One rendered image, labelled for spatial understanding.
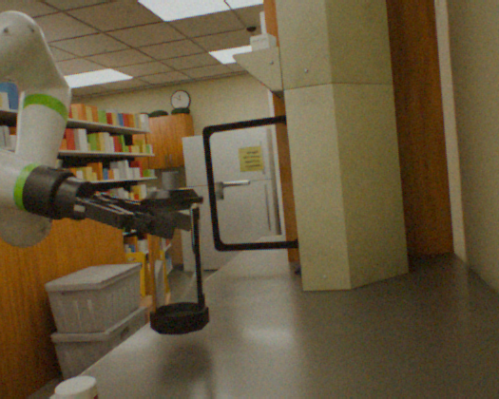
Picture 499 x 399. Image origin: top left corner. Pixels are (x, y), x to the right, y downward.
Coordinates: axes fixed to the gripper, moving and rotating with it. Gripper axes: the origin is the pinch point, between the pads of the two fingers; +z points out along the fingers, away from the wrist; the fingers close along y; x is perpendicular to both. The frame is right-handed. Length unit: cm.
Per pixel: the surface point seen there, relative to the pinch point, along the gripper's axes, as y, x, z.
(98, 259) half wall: 268, 102, -148
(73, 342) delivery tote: 188, 131, -114
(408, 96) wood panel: 69, -39, 39
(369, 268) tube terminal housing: 37, 6, 37
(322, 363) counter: -9.2, 12.5, 30.3
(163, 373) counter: -12.2, 19.9, 7.9
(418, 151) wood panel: 69, -24, 46
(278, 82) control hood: 32.8, -31.3, 7.4
